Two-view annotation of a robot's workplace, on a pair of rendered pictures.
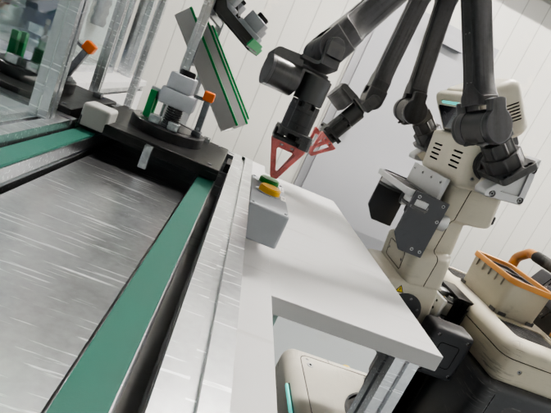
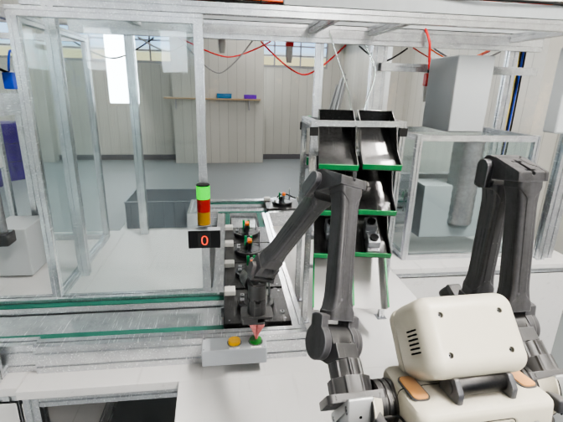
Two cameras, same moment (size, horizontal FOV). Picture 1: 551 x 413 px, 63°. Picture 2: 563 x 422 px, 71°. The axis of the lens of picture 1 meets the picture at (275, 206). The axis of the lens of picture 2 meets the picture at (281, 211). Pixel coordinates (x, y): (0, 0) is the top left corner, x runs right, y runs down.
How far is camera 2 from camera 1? 157 cm
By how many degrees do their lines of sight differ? 86
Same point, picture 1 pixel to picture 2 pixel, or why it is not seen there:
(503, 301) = not seen: outside the picture
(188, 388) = (64, 342)
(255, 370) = (117, 380)
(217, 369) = (67, 343)
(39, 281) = (111, 326)
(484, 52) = (329, 270)
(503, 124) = (317, 341)
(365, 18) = (271, 248)
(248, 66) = not seen: outside the picture
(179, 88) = not seen: hidden behind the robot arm
